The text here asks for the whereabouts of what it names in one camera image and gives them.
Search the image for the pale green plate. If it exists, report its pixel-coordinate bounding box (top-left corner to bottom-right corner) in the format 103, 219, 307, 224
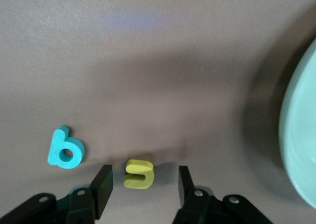
278, 37, 316, 210

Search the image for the yellow foam letter u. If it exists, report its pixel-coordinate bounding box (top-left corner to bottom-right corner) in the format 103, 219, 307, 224
123, 159, 155, 190

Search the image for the brown table cover sheet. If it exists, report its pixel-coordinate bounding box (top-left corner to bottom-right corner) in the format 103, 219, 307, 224
0, 0, 316, 224

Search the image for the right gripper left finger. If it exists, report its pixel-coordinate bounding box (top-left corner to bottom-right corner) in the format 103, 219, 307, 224
0, 164, 114, 224

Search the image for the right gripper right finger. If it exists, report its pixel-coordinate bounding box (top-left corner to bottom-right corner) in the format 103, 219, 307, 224
171, 166, 272, 224

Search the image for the teal foam letter b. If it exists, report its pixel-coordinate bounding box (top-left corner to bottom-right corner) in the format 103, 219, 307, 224
46, 124, 86, 170

